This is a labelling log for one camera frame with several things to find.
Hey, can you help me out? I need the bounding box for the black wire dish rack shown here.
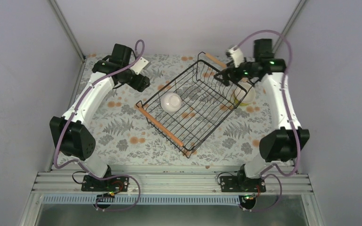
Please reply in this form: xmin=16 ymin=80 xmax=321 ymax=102
xmin=136 ymin=52 xmax=239 ymax=158

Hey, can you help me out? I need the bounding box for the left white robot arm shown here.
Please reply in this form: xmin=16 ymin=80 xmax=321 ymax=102
xmin=49 ymin=44 xmax=150 ymax=191

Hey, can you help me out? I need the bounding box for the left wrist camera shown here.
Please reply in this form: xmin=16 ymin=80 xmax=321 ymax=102
xmin=130 ymin=57 xmax=149 ymax=74

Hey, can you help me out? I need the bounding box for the floral tablecloth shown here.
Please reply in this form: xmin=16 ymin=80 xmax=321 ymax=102
xmin=89 ymin=55 xmax=272 ymax=166

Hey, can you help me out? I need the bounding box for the white ceramic bowl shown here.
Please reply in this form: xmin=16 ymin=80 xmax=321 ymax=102
xmin=160 ymin=92 xmax=182 ymax=113

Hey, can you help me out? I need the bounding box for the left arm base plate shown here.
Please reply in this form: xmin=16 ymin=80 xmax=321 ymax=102
xmin=81 ymin=176 xmax=129 ymax=193

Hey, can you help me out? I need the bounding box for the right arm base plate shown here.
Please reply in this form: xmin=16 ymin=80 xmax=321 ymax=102
xmin=220 ymin=176 xmax=266 ymax=193

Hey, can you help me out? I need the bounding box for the beige ceramic bowl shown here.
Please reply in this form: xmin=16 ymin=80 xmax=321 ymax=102
xmin=233 ymin=82 xmax=256 ymax=104

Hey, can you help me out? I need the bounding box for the perforated cable duct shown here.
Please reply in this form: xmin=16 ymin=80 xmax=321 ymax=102
xmin=42 ymin=194 xmax=240 ymax=205

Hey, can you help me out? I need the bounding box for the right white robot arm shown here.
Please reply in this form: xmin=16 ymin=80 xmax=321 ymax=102
xmin=214 ymin=39 xmax=310 ymax=192

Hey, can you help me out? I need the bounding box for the yellow-green bowl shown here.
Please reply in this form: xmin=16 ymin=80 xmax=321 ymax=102
xmin=234 ymin=98 xmax=250 ymax=106

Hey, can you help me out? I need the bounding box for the aluminium rail frame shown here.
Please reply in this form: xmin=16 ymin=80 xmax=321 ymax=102
xmin=20 ymin=165 xmax=323 ymax=226

